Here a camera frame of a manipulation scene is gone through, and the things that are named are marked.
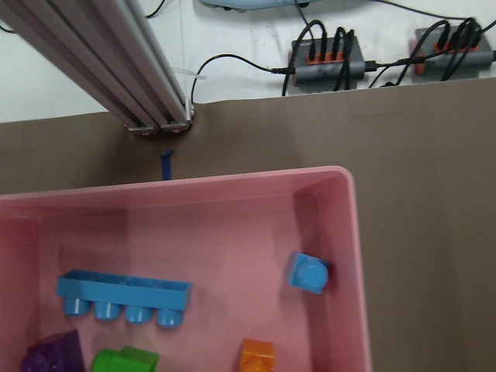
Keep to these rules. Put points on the small blue block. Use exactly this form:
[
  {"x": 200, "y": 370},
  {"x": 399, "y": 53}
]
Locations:
[{"x": 307, "y": 273}]

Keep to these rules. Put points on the orange sloped block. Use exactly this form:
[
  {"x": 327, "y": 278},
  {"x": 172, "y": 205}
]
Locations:
[{"x": 257, "y": 356}]

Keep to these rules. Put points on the long blue block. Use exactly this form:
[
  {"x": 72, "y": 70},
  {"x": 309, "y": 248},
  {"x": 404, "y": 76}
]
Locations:
[{"x": 138, "y": 299}]

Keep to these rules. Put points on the green block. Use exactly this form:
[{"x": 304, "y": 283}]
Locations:
[{"x": 128, "y": 359}]

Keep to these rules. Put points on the purple block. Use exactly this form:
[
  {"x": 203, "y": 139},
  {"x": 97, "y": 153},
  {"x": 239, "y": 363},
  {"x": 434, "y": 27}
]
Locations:
[{"x": 59, "y": 352}]

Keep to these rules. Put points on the pink plastic box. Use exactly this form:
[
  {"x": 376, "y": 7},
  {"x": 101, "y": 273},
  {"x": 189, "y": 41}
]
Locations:
[{"x": 231, "y": 237}]

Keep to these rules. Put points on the aluminium frame post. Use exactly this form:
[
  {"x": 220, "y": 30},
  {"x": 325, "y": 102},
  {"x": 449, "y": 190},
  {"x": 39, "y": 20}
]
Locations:
[{"x": 110, "y": 51}]

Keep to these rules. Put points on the usb hub with cables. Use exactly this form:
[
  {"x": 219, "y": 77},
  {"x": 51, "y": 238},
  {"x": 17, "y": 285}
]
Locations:
[{"x": 442, "y": 51}]

